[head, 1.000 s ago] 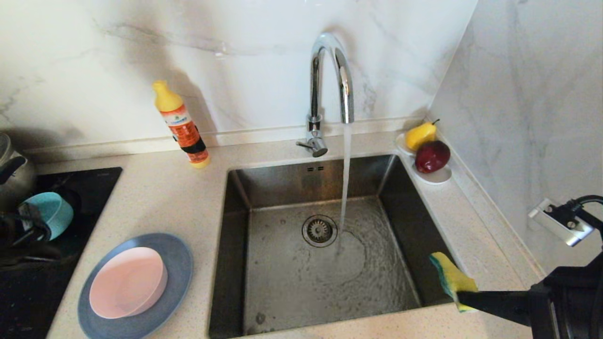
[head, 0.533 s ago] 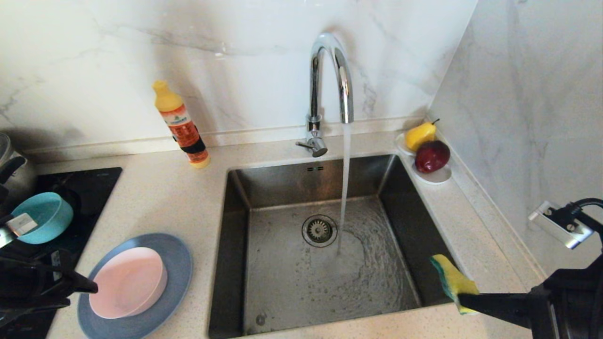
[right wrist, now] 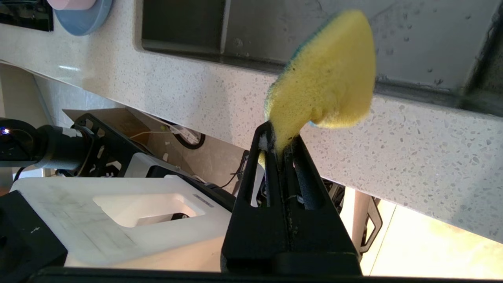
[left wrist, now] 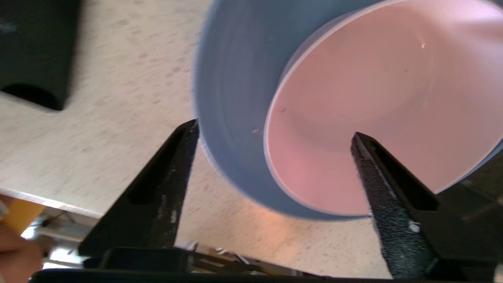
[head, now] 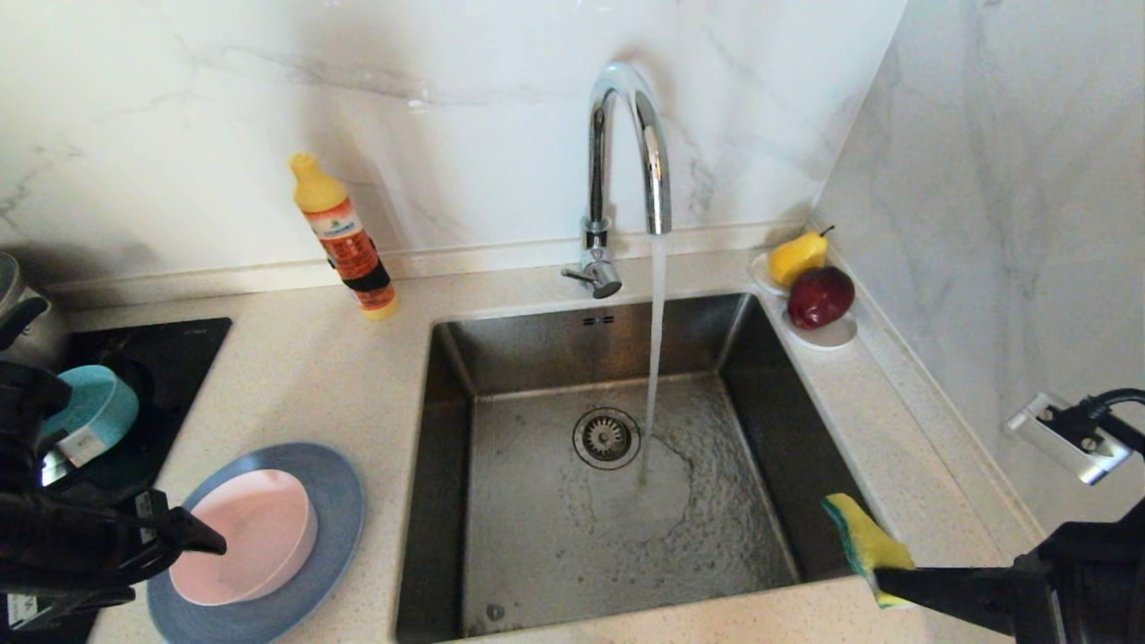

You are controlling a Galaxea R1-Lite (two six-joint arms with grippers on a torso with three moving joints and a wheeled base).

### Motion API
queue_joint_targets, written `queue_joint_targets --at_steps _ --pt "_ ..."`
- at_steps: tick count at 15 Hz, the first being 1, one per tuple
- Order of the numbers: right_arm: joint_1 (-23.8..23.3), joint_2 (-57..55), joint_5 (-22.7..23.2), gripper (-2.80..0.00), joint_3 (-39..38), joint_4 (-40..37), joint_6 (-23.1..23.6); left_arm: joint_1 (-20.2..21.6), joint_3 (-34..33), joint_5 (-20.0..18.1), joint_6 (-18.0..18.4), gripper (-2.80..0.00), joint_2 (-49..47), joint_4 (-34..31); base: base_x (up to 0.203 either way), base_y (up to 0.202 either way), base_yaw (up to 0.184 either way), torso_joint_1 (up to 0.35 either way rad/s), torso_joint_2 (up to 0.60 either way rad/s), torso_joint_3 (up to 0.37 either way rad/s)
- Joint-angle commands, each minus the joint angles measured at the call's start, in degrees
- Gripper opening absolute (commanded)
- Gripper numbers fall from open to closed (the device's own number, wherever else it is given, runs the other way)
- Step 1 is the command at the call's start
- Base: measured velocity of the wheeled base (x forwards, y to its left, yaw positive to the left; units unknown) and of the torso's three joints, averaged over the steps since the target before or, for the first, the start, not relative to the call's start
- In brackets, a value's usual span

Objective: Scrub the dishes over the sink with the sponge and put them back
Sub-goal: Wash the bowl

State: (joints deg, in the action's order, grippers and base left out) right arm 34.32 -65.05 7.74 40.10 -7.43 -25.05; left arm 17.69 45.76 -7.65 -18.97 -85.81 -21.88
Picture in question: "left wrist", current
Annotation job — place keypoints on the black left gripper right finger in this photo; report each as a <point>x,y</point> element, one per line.
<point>397,236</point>

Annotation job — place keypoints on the black induction cooktop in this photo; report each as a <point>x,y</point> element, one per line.
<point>35,47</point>

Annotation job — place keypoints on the orange seat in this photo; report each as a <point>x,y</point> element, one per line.
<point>19,214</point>

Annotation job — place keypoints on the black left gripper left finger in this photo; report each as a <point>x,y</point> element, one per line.
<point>173,188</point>

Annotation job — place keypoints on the pink bowl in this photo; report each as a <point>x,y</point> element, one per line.
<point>373,86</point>

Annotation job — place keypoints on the blue-grey plate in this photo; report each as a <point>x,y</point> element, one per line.
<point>235,98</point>

